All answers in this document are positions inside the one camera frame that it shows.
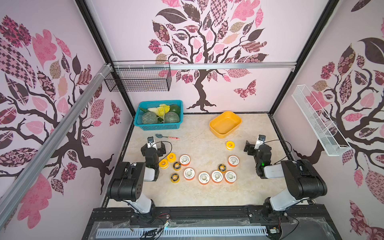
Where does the yellow plastic storage box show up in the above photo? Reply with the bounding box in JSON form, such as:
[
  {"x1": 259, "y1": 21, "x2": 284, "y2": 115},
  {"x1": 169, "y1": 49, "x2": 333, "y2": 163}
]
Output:
[{"x1": 209, "y1": 111, "x2": 242, "y2": 139}]

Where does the black wire wall basket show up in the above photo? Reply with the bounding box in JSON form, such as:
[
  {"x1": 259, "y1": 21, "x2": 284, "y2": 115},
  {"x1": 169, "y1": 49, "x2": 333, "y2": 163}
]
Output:
[{"x1": 105, "y1": 60, "x2": 172, "y2": 92}]

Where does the green round melon left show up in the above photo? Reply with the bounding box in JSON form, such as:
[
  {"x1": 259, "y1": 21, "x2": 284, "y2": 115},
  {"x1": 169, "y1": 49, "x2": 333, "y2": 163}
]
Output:
[{"x1": 142, "y1": 112, "x2": 158, "y2": 125}]

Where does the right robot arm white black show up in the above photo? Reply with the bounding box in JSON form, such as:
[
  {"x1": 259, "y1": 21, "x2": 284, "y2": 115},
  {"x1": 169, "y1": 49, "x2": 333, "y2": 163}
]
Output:
[{"x1": 244, "y1": 140, "x2": 328, "y2": 217}]

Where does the black yellow tape roll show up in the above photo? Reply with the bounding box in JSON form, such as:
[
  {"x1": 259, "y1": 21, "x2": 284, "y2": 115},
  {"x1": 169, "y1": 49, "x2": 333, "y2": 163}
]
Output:
[
  {"x1": 218, "y1": 164, "x2": 227, "y2": 174},
  {"x1": 173, "y1": 162, "x2": 182, "y2": 171},
  {"x1": 170, "y1": 173, "x2": 180, "y2": 183}
]

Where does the yellow tape roll upper left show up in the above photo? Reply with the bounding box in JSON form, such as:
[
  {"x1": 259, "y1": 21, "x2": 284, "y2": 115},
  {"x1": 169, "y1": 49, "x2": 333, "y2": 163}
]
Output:
[{"x1": 167, "y1": 153, "x2": 177, "y2": 163}]

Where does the yellow white cabbage toy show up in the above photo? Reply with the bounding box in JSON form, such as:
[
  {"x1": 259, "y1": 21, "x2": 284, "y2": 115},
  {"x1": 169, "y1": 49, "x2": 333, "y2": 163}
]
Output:
[{"x1": 148, "y1": 104, "x2": 170, "y2": 117}]

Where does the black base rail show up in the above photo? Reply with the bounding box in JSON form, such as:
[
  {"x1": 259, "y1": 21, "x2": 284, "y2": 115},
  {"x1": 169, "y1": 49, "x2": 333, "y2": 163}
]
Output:
[{"x1": 82, "y1": 204, "x2": 341, "y2": 240}]

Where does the yellow tape roll upper right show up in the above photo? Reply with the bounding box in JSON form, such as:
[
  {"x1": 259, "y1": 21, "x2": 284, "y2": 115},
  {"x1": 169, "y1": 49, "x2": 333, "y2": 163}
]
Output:
[{"x1": 226, "y1": 141, "x2": 236, "y2": 151}]

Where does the green round melon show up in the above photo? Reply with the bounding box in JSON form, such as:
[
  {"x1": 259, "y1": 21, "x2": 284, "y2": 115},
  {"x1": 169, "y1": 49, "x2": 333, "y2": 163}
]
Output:
[
  {"x1": 164, "y1": 111, "x2": 180, "y2": 124},
  {"x1": 142, "y1": 112, "x2": 158, "y2": 125}
]

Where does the green round melon right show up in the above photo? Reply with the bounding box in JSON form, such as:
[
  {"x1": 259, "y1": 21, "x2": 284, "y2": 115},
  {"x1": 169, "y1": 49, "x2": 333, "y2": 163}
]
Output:
[{"x1": 164, "y1": 111, "x2": 180, "y2": 124}]

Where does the yellow tape roll far left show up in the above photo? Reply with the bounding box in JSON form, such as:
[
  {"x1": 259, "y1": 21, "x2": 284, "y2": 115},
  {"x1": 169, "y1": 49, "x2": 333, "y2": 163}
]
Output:
[{"x1": 159, "y1": 159, "x2": 169, "y2": 169}]

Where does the white wire wall shelf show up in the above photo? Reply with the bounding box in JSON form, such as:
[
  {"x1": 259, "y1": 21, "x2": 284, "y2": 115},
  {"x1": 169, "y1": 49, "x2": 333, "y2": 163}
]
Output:
[{"x1": 292, "y1": 85, "x2": 352, "y2": 157}]

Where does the black yellow tape roll right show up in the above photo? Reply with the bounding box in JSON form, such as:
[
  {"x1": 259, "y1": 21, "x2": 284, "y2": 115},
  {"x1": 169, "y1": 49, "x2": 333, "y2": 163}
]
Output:
[{"x1": 218, "y1": 164, "x2": 227, "y2": 174}]

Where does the orange white tape roll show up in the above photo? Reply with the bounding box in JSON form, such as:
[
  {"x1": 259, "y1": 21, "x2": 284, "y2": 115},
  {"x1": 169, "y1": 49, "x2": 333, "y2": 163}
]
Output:
[
  {"x1": 184, "y1": 168, "x2": 196, "y2": 181},
  {"x1": 198, "y1": 172, "x2": 211, "y2": 185},
  {"x1": 211, "y1": 170, "x2": 224, "y2": 184},
  {"x1": 224, "y1": 171, "x2": 237, "y2": 184},
  {"x1": 179, "y1": 155, "x2": 191, "y2": 166},
  {"x1": 228, "y1": 155, "x2": 240, "y2": 167}
]

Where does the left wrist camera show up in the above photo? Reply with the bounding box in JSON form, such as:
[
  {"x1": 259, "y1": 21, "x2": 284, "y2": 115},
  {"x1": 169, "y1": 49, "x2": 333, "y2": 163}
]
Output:
[{"x1": 148, "y1": 137, "x2": 155, "y2": 146}]

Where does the teal plastic basket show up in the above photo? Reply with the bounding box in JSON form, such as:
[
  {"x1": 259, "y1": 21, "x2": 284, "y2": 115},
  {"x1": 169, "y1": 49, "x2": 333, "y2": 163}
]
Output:
[{"x1": 134, "y1": 100, "x2": 184, "y2": 131}]

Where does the dark green avocado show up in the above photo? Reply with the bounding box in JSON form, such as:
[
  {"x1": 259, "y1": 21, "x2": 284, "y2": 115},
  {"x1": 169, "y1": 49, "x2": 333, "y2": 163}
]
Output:
[{"x1": 169, "y1": 105, "x2": 181, "y2": 116}]

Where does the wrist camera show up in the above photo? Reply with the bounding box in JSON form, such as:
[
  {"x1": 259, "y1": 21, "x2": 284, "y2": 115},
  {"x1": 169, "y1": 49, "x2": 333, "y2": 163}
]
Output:
[
  {"x1": 148, "y1": 137, "x2": 155, "y2": 146},
  {"x1": 254, "y1": 135, "x2": 266, "y2": 150}
]

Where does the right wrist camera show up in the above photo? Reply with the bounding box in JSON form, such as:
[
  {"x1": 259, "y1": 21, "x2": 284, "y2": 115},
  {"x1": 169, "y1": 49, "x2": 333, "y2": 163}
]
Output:
[{"x1": 254, "y1": 135, "x2": 266, "y2": 150}]

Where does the black yellow tape roll middle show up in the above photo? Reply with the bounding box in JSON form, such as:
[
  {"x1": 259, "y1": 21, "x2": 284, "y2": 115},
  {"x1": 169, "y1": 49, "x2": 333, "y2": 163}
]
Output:
[{"x1": 173, "y1": 162, "x2": 182, "y2": 171}]

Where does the white cable duct strip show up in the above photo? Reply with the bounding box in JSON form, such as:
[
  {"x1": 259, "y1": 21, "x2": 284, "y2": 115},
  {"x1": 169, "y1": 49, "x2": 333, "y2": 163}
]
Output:
[{"x1": 95, "y1": 226, "x2": 269, "y2": 240}]

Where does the black yellow tape roll lower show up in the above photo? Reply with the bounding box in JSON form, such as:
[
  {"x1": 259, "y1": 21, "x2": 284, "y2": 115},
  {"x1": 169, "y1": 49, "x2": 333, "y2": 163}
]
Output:
[{"x1": 170, "y1": 173, "x2": 180, "y2": 183}]

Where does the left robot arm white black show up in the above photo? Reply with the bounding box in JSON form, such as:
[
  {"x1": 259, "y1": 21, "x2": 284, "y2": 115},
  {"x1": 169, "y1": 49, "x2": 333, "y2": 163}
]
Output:
[{"x1": 106, "y1": 137, "x2": 166, "y2": 215}]

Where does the spoon with pink handle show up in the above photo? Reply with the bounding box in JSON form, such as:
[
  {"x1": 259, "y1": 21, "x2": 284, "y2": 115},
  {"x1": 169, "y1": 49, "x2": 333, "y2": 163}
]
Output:
[{"x1": 156, "y1": 134, "x2": 179, "y2": 140}]

